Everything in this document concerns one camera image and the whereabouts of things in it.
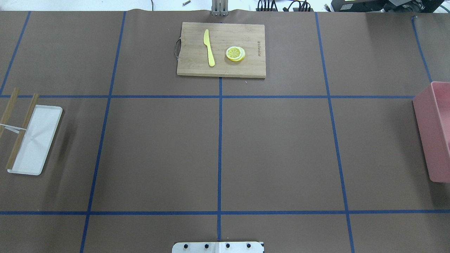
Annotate pink plastic bin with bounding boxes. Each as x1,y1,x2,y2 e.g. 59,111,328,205
412,81,450,183

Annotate aluminium frame post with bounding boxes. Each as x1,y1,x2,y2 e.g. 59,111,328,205
211,0,229,16

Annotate yellow lemon slices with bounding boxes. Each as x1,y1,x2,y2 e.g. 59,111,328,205
226,46,246,62

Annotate wooden rack bar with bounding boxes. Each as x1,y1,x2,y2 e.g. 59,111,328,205
0,87,20,137
6,93,40,170

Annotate bamboo cutting board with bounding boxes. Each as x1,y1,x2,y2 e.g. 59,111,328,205
176,21,266,79

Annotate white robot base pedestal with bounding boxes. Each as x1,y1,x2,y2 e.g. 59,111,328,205
172,241,265,253

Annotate white rack tray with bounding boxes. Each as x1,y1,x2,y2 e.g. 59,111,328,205
7,105,63,176

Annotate yellow plastic knife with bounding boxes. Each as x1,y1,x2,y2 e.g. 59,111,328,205
203,29,215,67

